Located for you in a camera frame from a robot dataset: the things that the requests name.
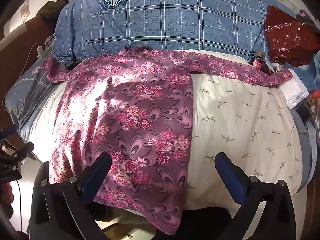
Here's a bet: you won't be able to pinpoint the person's left hand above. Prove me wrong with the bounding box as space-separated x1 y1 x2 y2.
0 182 14 207

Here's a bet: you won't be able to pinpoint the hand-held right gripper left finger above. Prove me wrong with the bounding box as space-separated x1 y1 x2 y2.
30 152 113 240

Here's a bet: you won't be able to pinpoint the light blue cloth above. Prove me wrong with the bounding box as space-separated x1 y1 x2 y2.
299 54 320 94

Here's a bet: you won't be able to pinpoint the blue jeans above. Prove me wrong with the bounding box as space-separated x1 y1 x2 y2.
291 104 320 183

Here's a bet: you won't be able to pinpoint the white charger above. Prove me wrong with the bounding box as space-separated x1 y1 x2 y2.
36 44 51 58

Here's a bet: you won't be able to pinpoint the purple floral garment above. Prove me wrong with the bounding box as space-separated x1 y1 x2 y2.
41 47 293 230

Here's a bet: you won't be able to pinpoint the white charger cable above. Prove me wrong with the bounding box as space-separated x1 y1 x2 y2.
3 42 39 112

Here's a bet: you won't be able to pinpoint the black cable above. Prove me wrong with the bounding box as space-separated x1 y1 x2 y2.
10 179 23 220

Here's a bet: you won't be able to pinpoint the small dark red bottle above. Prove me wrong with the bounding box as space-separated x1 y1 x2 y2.
250 51 263 70

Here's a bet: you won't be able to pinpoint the red plastic bag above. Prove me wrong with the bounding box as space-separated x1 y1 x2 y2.
264 5 320 67

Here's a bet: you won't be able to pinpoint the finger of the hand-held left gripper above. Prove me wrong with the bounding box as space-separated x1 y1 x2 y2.
10 141 35 162
0 127 18 141

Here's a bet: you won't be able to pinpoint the grey star-print bedsheet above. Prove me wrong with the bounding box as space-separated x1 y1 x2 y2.
4 56 69 144

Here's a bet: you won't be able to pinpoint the olive green cloth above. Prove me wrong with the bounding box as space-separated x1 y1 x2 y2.
37 0 70 22

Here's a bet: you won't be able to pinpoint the blue plaid quilt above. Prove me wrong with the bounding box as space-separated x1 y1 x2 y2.
51 0 298 65

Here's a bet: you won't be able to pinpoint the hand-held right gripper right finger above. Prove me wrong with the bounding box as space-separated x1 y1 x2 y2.
214 152 297 240

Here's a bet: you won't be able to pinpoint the white plastic packet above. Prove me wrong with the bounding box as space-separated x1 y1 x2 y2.
279 67 311 110

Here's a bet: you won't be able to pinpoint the wooden headboard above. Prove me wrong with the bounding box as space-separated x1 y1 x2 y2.
0 16 59 54

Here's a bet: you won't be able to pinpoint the white wall socket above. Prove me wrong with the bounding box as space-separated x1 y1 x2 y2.
20 0 32 20

